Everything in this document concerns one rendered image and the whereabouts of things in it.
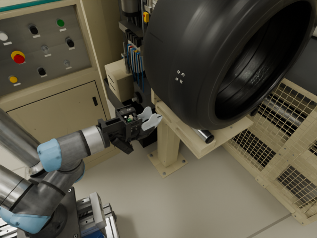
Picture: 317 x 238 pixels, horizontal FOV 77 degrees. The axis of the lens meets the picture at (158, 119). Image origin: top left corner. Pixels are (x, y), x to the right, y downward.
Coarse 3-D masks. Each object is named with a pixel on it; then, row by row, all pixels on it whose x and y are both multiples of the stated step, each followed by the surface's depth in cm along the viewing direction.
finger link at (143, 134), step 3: (153, 126) 63; (141, 129) 61; (147, 129) 61; (150, 129) 62; (153, 129) 63; (141, 132) 60; (144, 132) 60; (147, 132) 61; (150, 132) 62; (138, 135) 60; (141, 135) 59; (144, 135) 60; (147, 135) 61; (135, 138) 60; (138, 138) 59; (141, 138) 60
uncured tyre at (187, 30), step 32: (160, 0) 56; (192, 0) 49; (224, 0) 44; (256, 0) 44; (288, 0) 47; (160, 32) 56; (192, 32) 48; (224, 32) 45; (256, 32) 90; (288, 32) 79; (160, 64) 59; (192, 64) 50; (224, 64) 50; (256, 64) 92; (288, 64) 76; (160, 96) 72; (192, 96) 56; (224, 96) 96; (256, 96) 83
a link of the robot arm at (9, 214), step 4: (28, 180) 68; (32, 180) 67; (36, 184) 66; (0, 208) 61; (0, 212) 60; (4, 212) 60; (8, 212) 60; (0, 216) 60; (4, 216) 59; (8, 216) 59; (4, 220) 59; (8, 220) 59; (48, 220) 69; (8, 224) 62; (12, 224) 60; (44, 224) 68; (20, 228) 63
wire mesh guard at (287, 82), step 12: (288, 84) 92; (312, 96) 85; (288, 108) 98; (252, 120) 120; (288, 120) 101; (228, 144) 150; (240, 156) 143; (252, 168) 137; (264, 180) 132; (276, 192) 127; (312, 192) 106; (312, 216) 112
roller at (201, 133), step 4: (192, 128) 86; (196, 132) 85; (200, 132) 83; (204, 132) 82; (208, 132) 82; (200, 136) 83; (204, 136) 82; (208, 136) 81; (212, 136) 81; (204, 140) 82; (208, 140) 81; (212, 140) 83
